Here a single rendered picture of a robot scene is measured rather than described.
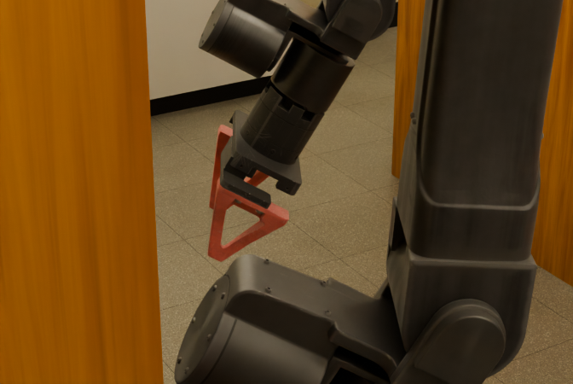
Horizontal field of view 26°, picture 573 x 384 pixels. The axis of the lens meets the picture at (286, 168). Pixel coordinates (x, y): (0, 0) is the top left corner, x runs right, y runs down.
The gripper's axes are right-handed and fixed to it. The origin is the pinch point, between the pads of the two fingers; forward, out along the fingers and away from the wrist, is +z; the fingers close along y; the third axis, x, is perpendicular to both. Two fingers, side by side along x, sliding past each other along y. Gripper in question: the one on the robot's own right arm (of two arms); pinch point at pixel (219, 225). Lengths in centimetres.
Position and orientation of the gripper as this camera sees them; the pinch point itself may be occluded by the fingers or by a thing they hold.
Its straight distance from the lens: 113.8
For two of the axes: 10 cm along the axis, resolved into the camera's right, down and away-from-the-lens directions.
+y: 0.4, 4.1, -9.1
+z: -4.9, 8.0, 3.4
